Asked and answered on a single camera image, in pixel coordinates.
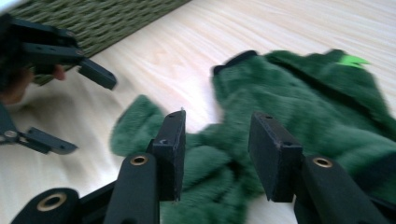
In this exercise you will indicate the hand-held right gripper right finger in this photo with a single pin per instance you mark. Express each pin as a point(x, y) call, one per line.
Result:
point(275, 158)

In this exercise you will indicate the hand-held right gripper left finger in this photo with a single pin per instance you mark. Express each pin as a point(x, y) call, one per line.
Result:
point(171, 155)

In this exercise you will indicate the green woven basket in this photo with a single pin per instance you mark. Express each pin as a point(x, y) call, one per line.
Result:
point(93, 21)

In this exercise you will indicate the green fleece garment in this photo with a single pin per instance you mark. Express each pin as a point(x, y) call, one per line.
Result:
point(311, 118)

